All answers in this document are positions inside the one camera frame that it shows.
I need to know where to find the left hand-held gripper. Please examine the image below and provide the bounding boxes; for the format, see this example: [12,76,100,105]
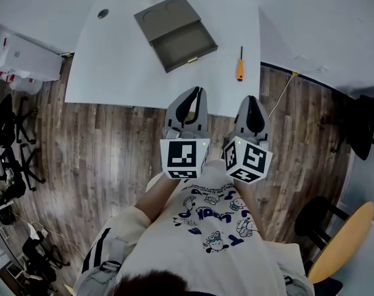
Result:
[160,86,212,181]

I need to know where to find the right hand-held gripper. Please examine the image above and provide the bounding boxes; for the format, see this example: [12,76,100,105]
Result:
[221,95,273,185]

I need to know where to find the orange handled screwdriver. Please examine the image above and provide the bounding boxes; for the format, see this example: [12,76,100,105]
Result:
[235,46,244,82]

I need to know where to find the grey drawer box container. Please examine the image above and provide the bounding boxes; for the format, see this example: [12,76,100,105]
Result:
[133,0,219,74]

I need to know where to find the person's right forearm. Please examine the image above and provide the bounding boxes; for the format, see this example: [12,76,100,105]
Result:
[233,179,265,243]

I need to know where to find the person's left forearm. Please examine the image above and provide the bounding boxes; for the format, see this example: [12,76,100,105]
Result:
[133,171,183,225]

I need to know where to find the black office chair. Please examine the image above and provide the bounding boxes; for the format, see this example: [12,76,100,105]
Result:
[0,93,39,149]
[0,147,46,197]
[20,225,71,285]
[347,91,374,162]

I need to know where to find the person's white printed shirt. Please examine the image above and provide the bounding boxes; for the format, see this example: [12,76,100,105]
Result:
[73,160,315,296]

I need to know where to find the yellow wooden stool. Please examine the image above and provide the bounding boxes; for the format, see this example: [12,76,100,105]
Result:
[294,195,374,286]

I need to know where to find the white plastic bag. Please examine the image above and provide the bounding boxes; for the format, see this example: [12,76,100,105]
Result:
[7,71,43,96]

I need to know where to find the white cardboard box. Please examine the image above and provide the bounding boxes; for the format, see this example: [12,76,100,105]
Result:
[0,32,65,82]

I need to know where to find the white cable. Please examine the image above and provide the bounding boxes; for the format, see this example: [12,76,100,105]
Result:
[268,72,299,119]

